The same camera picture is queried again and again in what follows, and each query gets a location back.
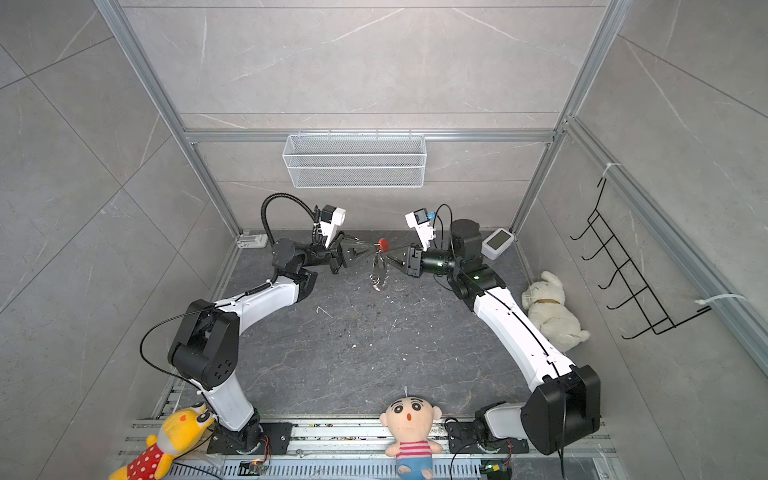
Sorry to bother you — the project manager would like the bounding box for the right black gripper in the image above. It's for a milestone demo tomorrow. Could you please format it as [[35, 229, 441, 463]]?
[[384, 244, 463, 282]]

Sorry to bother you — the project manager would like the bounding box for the red-handled metal key ring holder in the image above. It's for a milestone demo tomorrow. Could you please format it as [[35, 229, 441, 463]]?
[[369, 238, 389, 292]]

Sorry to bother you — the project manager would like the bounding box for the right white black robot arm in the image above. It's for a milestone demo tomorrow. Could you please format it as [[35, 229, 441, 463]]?
[[387, 209, 601, 455]]

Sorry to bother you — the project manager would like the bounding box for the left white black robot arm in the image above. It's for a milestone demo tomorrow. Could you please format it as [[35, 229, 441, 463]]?
[[167, 232, 373, 453]]

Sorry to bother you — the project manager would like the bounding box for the white digital clock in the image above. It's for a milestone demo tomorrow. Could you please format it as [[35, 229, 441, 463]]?
[[481, 228, 515, 260]]

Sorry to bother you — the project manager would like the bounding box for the white plush dog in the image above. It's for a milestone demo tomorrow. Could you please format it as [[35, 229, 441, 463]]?
[[521, 271, 590, 353]]

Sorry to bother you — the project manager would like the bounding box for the black-haired plush doll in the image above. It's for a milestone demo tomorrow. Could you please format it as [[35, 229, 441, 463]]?
[[379, 397, 443, 480]]

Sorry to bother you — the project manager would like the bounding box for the yellow red plush toy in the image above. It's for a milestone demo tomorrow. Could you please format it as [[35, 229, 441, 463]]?
[[109, 403, 217, 480]]

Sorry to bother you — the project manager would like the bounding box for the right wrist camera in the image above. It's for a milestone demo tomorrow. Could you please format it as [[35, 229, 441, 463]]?
[[405, 208, 435, 251]]

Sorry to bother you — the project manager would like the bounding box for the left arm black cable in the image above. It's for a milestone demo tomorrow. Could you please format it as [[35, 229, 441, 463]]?
[[260, 192, 319, 247]]

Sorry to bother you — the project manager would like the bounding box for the white wire mesh basket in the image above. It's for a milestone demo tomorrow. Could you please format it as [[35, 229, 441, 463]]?
[[282, 133, 428, 189]]

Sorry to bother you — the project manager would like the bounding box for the white wall bracket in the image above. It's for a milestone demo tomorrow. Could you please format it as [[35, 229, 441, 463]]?
[[236, 234, 268, 249]]

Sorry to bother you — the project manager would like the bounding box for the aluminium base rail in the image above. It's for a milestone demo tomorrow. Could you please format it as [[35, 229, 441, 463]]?
[[167, 418, 627, 479]]

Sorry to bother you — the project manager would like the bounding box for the black wire hook rack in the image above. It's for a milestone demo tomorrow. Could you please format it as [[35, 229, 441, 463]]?
[[570, 179, 712, 341]]

